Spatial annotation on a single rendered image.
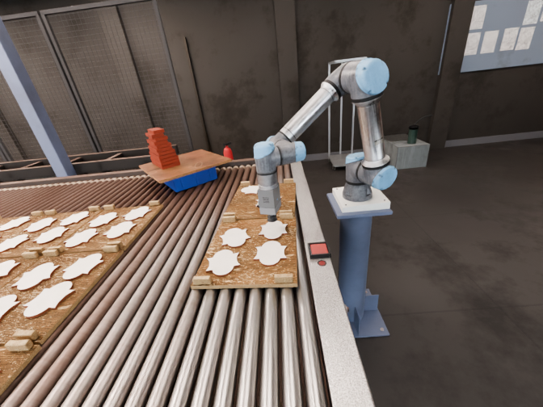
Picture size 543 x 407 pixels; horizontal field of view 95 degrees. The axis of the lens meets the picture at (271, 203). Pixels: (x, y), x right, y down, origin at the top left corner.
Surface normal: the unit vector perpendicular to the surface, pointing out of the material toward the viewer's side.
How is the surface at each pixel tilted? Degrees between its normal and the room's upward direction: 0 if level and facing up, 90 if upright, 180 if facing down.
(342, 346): 0
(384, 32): 90
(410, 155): 90
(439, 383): 0
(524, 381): 0
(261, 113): 90
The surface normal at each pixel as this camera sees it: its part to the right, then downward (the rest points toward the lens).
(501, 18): 0.00, 0.45
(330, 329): -0.11, -0.89
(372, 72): 0.31, 0.29
